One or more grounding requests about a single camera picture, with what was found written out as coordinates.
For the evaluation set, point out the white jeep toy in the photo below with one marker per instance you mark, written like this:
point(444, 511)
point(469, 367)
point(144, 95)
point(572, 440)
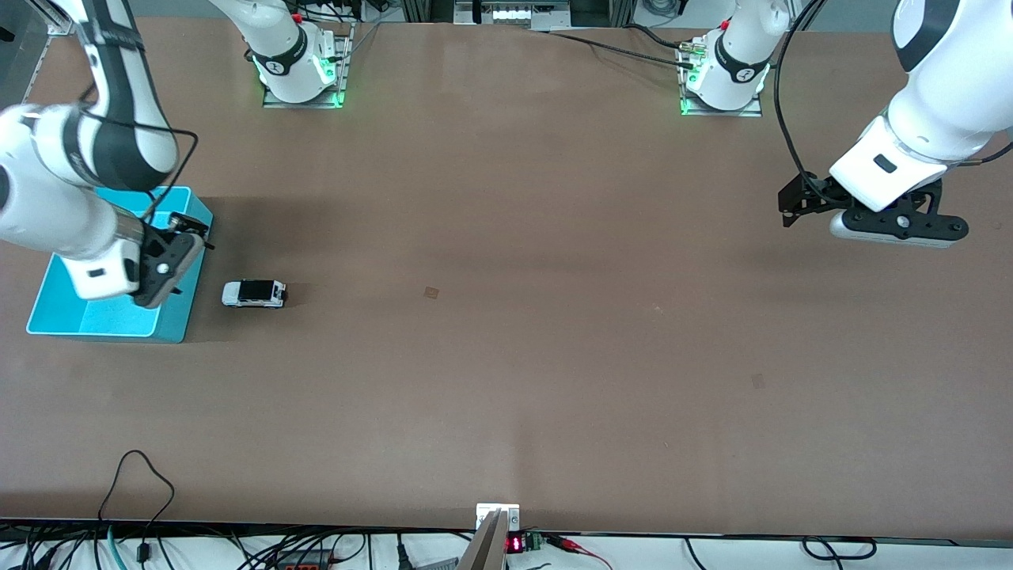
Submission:
point(253, 294)

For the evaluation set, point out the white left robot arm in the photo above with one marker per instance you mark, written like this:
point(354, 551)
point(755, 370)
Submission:
point(965, 87)

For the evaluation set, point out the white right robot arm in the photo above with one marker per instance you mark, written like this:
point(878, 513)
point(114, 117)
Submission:
point(47, 206)

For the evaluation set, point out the cyan plastic bin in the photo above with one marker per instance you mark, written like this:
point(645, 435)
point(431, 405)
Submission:
point(178, 317)

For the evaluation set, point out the metal control box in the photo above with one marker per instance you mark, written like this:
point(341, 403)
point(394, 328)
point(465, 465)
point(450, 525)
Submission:
point(514, 14)

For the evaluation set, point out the orange connector block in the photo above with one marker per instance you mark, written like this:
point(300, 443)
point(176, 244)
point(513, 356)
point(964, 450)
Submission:
point(305, 565)

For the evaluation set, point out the grey aluminium bar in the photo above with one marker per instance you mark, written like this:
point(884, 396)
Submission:
point(484, 550)

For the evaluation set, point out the red clip lead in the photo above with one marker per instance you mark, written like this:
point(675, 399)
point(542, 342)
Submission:
point(566, 543)

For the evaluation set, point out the red digit display module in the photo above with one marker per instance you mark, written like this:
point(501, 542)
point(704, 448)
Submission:
point(516, 544)

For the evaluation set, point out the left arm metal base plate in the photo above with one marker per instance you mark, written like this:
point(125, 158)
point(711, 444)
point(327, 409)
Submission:
point(724, 113)

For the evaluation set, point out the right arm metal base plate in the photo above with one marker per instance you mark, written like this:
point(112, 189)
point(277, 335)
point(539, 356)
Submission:
point(305, 104)

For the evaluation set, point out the aluminium corner bracket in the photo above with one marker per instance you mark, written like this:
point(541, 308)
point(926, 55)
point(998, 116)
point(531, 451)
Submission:
point(57, 25)

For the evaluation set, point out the white mount plate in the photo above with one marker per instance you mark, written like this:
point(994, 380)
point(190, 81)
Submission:
point(511, 518)

